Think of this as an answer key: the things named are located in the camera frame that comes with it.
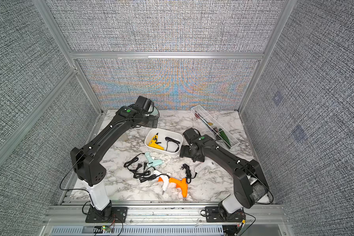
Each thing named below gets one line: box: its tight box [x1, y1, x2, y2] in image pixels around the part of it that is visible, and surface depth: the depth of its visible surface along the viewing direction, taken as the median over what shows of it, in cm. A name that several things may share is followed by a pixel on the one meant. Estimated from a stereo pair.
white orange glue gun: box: [153, 170, 171, 196], surface depth 85 cm
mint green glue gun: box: [144, 151, 165, 168], surface depth 92 cm
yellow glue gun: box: [148, 132, 165, 151], surface depth 100 cm
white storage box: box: [144, 128, 184, 157], surface depth 102 cm
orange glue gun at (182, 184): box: [169, 177, 189, 198], surface depth 83 cm
